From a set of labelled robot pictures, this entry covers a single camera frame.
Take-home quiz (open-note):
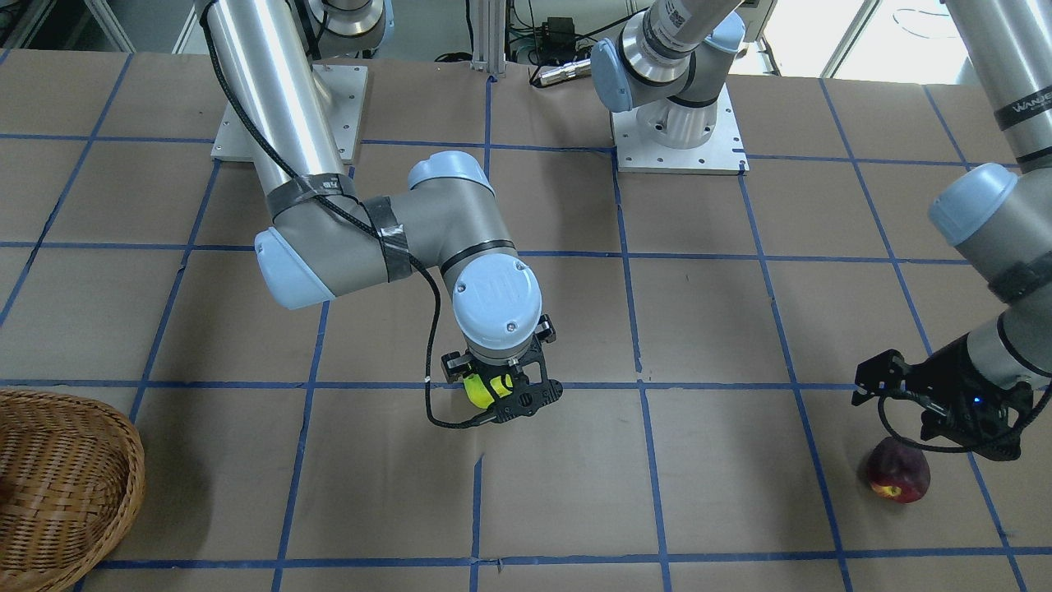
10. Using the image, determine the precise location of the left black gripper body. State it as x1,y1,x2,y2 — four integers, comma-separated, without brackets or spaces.
852,336,1036,461

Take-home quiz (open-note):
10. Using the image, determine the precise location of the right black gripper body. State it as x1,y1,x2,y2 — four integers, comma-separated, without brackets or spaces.
442,317,563,426

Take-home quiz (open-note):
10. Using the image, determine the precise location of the green apple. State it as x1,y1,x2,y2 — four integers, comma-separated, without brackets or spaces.
463,373,514,409

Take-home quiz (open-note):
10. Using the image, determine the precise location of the dark red apple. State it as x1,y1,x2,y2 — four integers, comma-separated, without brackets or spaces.
863,436,931,503

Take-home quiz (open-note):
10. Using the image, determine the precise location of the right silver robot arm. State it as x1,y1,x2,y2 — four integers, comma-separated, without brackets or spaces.
196,1,563,428

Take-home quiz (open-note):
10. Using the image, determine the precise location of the woven wicker basket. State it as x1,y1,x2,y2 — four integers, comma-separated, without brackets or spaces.
1,387,145,591

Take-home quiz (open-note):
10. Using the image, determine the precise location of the silver cylindrical connector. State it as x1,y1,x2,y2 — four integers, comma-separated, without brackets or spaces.
529,58,593,89

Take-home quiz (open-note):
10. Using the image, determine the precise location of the black power adapter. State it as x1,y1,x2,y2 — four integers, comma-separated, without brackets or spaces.
537,16,576,65

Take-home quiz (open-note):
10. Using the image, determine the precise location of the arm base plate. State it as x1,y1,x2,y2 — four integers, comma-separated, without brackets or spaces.
210,65,369,165
610,86,750,175

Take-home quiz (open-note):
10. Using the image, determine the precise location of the aluminium frame post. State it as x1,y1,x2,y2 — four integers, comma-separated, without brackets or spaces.
468,1,507,79

